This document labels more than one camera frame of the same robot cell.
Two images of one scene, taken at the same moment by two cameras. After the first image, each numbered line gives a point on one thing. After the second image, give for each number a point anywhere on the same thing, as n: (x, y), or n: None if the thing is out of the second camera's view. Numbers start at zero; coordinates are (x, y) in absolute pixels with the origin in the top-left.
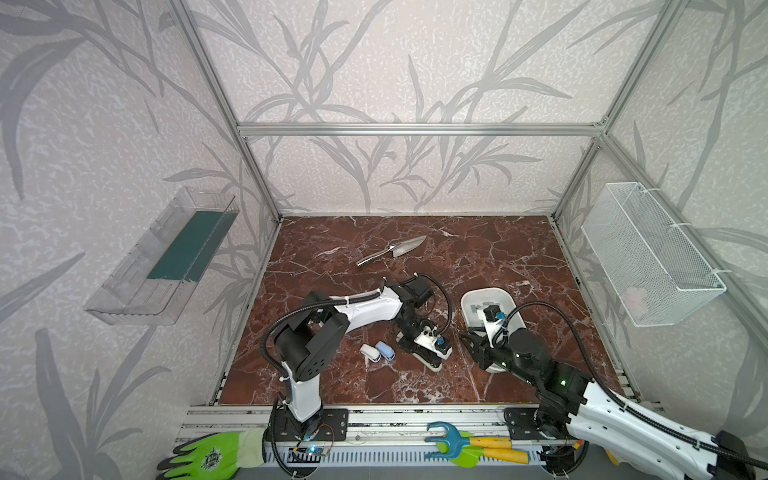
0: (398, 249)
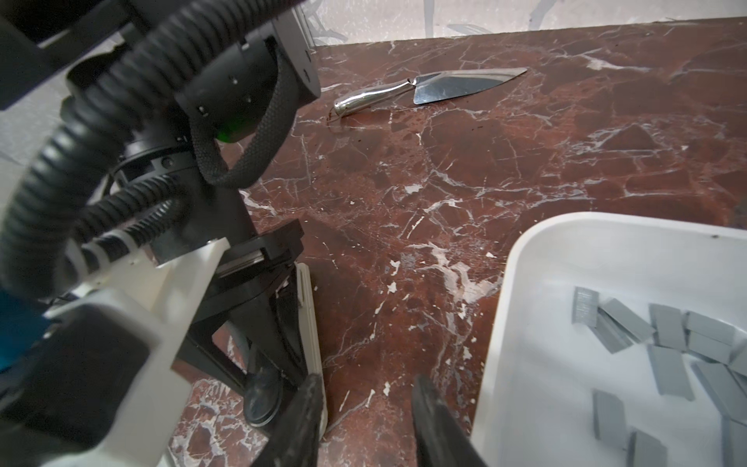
0: (426, 87)
